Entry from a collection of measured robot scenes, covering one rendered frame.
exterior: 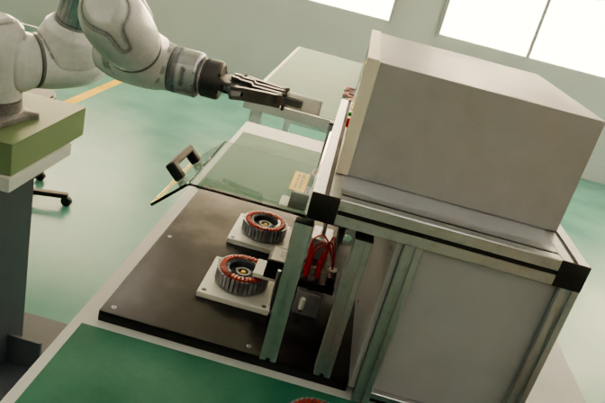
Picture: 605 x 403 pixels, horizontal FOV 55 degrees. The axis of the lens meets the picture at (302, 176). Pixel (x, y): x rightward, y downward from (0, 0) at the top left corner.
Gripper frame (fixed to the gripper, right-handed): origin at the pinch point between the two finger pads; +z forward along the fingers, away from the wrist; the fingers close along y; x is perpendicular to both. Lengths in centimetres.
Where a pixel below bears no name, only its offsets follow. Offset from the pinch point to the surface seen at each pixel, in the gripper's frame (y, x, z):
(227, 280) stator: 9.2, -37.1, -5.8
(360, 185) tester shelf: 17.5, -6.6, 13.9
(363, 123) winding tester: 14.5, 3.1, 11.5
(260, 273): 6.5, -35.0, 0.2
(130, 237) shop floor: -128, -119, -75
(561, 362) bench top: -5, -43, 70
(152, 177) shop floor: -199, -119, -91
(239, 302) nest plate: 11.4, -39.9, -2.0
